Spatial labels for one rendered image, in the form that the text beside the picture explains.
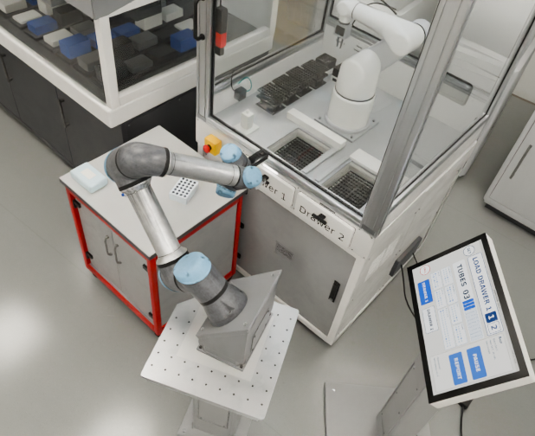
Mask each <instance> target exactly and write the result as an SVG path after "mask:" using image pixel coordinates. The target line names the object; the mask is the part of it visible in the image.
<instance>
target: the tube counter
mask: <svg viewBox="0 0 535 436"><path fill-rule="evenodd" d="M459 293H460V297H461V303H462V308H463V311H464V315H465V319H466V322H467V329H468V333H469V336H470V341H471V342H473V341H476V340H479V339H481V338H484V334H483V330H482V327H481V323H480V317H479V314H478V311H477V307H476V303H475V300H474V294H473V291H472V287H469V288H467V289H465V290H463V291H460V292H459Z"/></svg>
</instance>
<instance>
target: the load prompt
mask: <svg viewBox="0 0 535 436"><path fill-rule="evenodd" d="M467 262H468V264H469V268H470V272H471V275H472V279H473V282H474V288H475V291H476V295H477V298H478V301H479V305H480V310H481V314H482V317H483V321H484V325H485V327H486V331H487V336H488V337H489V336H491V335H494V334H497V333H500V332H502V331H504V328H503V324H502V322H501V318H500V314H499V310H498V307H497V304H496V301H495V297H494V295H493V289H492V287H491V283H490V280H489V277H488V274H487V269H486V266H485V262H484V260H483V256H482V253H481V252H479V253H477V254H475V255H472V256H470V257H468V258H467Z"/></svg>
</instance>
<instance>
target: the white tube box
mask: <svg viewBox="0 0 535 436"><path fill-rule="evenodd" d="M197 189H198V181H195V180H192V179H188V178H183V177H181V178H180V179H179V180H178V182H177V183H176V185H175V186H174V187H173V189H172V190H171V192H170V193H169V198H170V199H171V200H173V201H175V202H180V203H182V204H185V205H187V203H188V202H189V200H190V199H191V197H192V196H193V195H194V194H195V192H196V191H197Z"/></svg>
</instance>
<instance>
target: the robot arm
mask: <svg viewBox="0 0 535 436"><path fill-rule="evenodd" d="M220 157H221V159H222V162H217V161H213V160H209V159H205V158H200V157H193V156H188V155H184V154H180V153H176V152H171V151H170V149H169V148H166V147H162V146H158V145H155V144H147V143H143V142H130V143H127V144H124V145H122V146H120V147H116V148H114V149H113V150H112V151H110V152H109V153H108V154H107V156H106V158H105V161H104V171H105V173H106V175H107V177H108V178H109V179H110V180H111V181H113V182H115V183H116V185H117V187H118V189H119V192H121V193H124V194H126V195H127V197H128V199H129V201H130V203H131V205H132V207H133V209H134V211H135V213H136V215H137V217H138V218H139V220H140V222H141V224H142V226H143V228H144V230H145V232H146V234H147V236H148V238H149V240H150V242H151V244H152V246H153V248H154V250H155V252H156V254H157V256H158V259H157V262H156V264H157V266H158V269H159V271H158V277H159V280H160V282H161V283H162V285H163V286H164V287H166V288H167V289H169V290H171V291H174V292H187V293H190V294H191V295H192V296H193V297H194V298H195V299H196V300H197V301H198V302H199V303H200V304H201V306H202V307H203V308H204V310H205V312H206V314H207V316H208V320H209V321H210V322H211V323H212V325H213V326H215V327H221V326H224V325H226V324H228V323H230V322H231V321H233V320H234V319H235V318H236V317H237V316H238V315H239V314H240V313H241V312H242V310H243V309H244V307H245V305H246V303H247V301H248V297H247V295H246V294H245V293H244V291H243V290H241V289H239V288H237V287H236V286H234V285H231V284H230V283H229V282H228V281H227V280H226V279H225V278H224V277H223V276H222V275H221V274H220V273H219V271H218V270H217V269H216V268H215V267H214V266H213V265H212V263H211V262H210V260H209V259H208V258H207V257H206V256H204V255H203V254H202V253H200V252H193V253H189V252H188V250H187V248H186V247H181V246H180V244H179V242H178V240H177V237H176V235H175V234H174V232H173V230H172V228H171V225H170V223H169V222H168V219H167V217H166V215H165V213H164V211H163V209H162V207H161V205H160V203H159V201H158V199H157V197H156V195H155V193H154V191H153V189H152V187H151V179H152V176H159V177H165V176H166V175H168V176H178V177H183V178H188V179H193V180H198V181H204V182H208V183H216V193H217V194H218V195H219V196H222V197H225V198H233V197H235V193H236V191H237V190H240V189H252V188H253V187H255V189H258V188H260V186H262V184H265V182H266V178H265V177H264V176H263V175H262V174H261V171H260V170H259V169H258V168H257V167H256V166H258V165H259V164H261V163H263V162H264V161H266V160H267V159H268V153H267V152H265V151H264V150H263V149H260V150H259V151H257V152H256V153H254V154H253V155H251V156H250V157H247V156H246V155H245V154H244V153H243V152H242V150H241V149H240V148H239V147H238V146H237V145H235V144H226V145H224V146H223V147H222V148H221V150H220Z"/></svg>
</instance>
